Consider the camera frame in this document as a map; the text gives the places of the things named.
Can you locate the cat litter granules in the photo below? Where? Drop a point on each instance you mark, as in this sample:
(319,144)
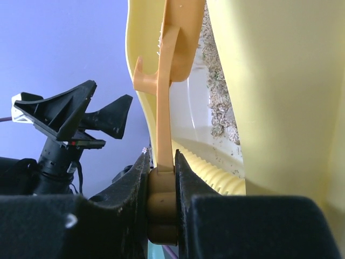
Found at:
(222,126)

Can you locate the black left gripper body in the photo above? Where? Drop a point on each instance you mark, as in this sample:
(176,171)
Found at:
(66,139)

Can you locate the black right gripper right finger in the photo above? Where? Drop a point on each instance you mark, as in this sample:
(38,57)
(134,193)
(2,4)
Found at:
(211,225)

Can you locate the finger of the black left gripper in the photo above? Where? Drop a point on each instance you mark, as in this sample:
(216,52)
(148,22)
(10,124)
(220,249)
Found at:
(111,119)
(59,116)

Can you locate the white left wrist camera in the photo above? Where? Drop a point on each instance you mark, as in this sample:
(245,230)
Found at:
(16,114)

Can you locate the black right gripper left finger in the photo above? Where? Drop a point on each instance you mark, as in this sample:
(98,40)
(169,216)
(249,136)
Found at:
(71,226)

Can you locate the yellow and grey litter box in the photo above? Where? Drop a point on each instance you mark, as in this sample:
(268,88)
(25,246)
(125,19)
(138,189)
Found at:
(284,66)

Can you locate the orange litter scoop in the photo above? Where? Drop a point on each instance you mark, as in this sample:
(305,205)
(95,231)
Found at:
(163,38)

